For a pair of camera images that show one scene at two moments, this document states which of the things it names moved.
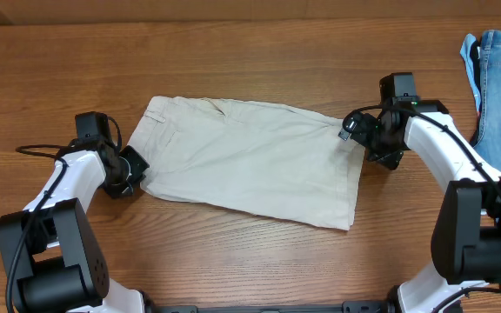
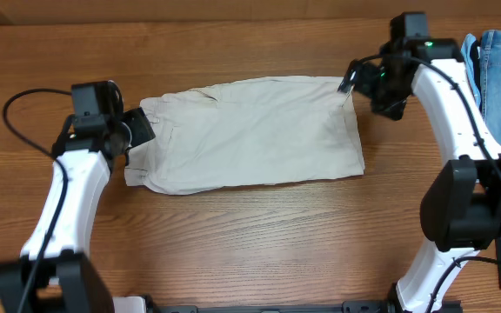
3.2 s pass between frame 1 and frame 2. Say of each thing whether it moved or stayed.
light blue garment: stayed
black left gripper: moved
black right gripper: moved
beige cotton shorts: moved
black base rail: stayed
